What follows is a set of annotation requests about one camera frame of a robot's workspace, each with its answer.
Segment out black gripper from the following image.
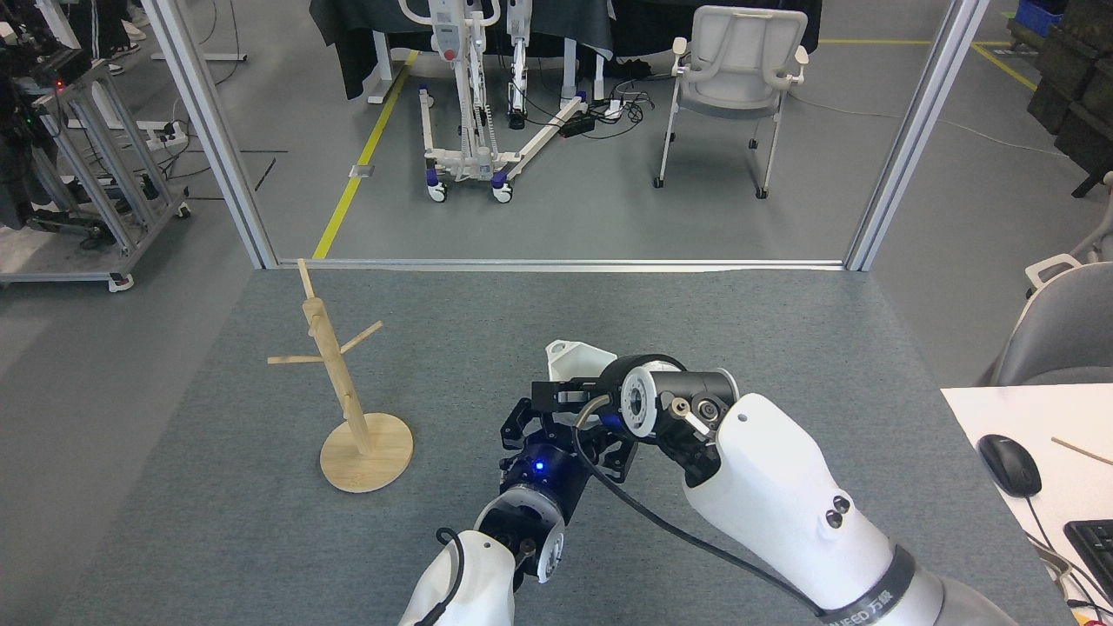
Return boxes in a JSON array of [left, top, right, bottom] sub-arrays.
[[532, 380, 640, 483], [499, 397, 596, 523]]

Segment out white hexagonal cup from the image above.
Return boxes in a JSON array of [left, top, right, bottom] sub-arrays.
[[545, 340, 620, 383]]

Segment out wooden cup rack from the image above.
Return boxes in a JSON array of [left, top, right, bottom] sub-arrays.
[[267, 258, 415, 494]]

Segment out white wheeled stand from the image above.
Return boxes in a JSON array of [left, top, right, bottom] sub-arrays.
[[398, 0, 590, 204]]

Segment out slim white stand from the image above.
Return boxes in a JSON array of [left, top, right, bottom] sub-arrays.
[[507, 0, 533, 131]]

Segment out white table leg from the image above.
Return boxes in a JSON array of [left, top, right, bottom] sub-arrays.
[[562, 39, 605, 101], [368, 30, 397, 105]]

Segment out white chair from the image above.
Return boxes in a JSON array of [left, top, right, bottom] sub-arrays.
[[654, 6, 810, 200]]

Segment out black table cloth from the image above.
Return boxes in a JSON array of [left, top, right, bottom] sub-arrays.
[[310, 0, 823, 101]]

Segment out black computer mouse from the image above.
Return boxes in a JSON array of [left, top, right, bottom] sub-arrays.
[[977, 434, 1043, 498]]

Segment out white desk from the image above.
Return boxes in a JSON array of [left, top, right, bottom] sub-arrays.
[[941, 383, 1113, 626]]

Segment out grey office chair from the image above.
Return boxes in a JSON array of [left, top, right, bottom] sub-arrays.
[[991, 252, 1113, 386]]

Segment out thin wooden stick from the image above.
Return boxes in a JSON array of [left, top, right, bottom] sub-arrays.
[[1050, 436, 1113, 466]]

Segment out black keyboard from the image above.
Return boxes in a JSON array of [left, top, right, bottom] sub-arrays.
[[1063, 519, 1113, 601]]

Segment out person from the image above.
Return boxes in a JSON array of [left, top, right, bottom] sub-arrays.
[[83, 0, 149, 75]]

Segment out dark stacked crates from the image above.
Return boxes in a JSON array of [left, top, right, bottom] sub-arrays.
[[1007, 0, 1113, 199]]

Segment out blue plastic bin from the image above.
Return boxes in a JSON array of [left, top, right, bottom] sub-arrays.
[[1015, 0, 1066, 39]]

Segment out silver frame rail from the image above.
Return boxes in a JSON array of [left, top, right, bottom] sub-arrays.
[[277, 258, 849, 273]]

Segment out silver frame post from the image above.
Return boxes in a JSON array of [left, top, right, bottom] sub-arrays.
[[845, 0, 992, 272], [139, 0, 279, 270]]

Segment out black mouse cable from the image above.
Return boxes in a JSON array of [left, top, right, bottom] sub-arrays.
[[1026, 494, 1101, 609]]

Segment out aluminium frame cart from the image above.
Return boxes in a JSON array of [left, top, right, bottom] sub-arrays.
[[0, 48, 192, 293]]

